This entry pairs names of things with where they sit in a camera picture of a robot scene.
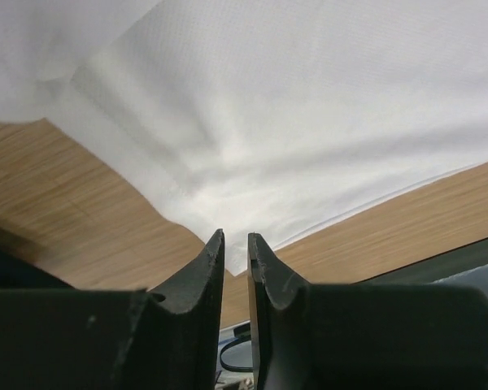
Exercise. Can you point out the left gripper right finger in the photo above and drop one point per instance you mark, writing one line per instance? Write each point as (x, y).
(362, 336)

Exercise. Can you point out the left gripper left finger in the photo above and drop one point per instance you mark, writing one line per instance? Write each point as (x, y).
(55, 336)

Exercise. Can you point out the white t shirt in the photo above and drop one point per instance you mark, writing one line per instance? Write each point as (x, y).
(279, 117)

